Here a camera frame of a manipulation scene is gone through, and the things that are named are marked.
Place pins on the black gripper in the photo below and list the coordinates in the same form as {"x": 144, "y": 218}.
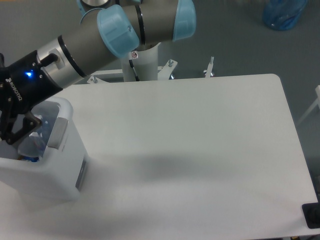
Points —
{"x": 23, "y": 84}

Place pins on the clear plastic bottle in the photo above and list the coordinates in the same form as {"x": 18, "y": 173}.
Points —
{"x": 47, "y": 112}

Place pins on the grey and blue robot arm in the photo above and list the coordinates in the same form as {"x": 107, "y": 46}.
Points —
{"x": 104, "y": 35}

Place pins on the white trash can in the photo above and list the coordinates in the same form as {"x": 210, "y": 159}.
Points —
{"x": 59, "y": 173}

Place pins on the blue snack packet in bin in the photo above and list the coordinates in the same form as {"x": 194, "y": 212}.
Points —
{"x": 28, "y": 158}

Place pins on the black device at table edge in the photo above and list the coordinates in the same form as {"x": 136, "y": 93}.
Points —
{"x": 311, "y": 213}

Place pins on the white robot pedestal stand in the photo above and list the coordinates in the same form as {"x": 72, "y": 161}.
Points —
{"x": 139, "y": 65}

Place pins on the white frame at right edge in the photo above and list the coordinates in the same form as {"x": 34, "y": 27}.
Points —
{"x": 314, "y": 105}

